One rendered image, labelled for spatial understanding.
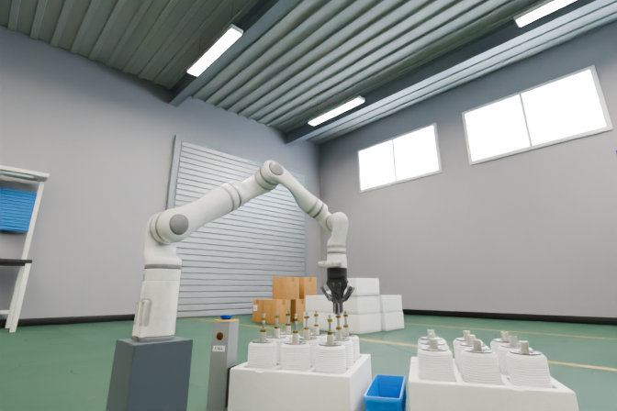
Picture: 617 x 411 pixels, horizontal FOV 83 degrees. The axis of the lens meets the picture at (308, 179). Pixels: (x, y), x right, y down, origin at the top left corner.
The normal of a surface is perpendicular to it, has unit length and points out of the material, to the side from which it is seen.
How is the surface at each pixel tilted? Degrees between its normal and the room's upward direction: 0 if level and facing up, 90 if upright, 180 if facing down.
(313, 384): 90
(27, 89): 90
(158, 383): 90
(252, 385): 90
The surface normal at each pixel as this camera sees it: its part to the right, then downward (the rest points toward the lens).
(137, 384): 0.68, -0.22
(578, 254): -0.73, -0.20
